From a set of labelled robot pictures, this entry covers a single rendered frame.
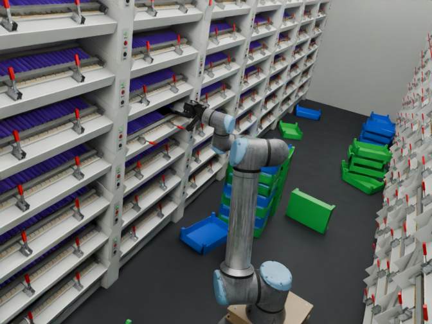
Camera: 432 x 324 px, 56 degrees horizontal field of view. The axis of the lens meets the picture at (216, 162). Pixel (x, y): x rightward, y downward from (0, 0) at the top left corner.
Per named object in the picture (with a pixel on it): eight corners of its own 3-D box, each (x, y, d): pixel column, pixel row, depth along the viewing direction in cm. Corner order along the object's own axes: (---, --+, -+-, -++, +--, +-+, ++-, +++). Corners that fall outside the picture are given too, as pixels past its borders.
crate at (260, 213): (271, 204, 275) (274, 193, 271) (263, 218, 258) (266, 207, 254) (230, 189, 283) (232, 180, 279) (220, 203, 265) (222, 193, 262)
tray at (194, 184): (220, 170, 320) (228, 157, 313) (182, 204, 270) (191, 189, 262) (200, 153, 323) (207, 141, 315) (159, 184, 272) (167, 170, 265)
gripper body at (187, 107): (189, 99, 224) (209, 105, 220) (188, 113, 228) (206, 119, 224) (182, 102, 218) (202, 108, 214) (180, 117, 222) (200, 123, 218)
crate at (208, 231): (211, 221, 274) (213, 211, 270) (234, 236, 263) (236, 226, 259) (179, 238, 252) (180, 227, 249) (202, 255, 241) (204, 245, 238)
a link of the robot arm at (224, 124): (227, 137, 213) (230, 120, 208) (206, 130, 217) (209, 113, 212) (234, 131, 220) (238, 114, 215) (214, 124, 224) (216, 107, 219)
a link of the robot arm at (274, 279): (290, 311, 183) (299, 283, 174) (253, 312, 179) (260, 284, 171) (279, 285, 196) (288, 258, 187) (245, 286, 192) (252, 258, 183)
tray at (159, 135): (186, 126, 235) (193, 113, 230) (121, 164, 185) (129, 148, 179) (159, 105, 238) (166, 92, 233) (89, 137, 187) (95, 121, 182)
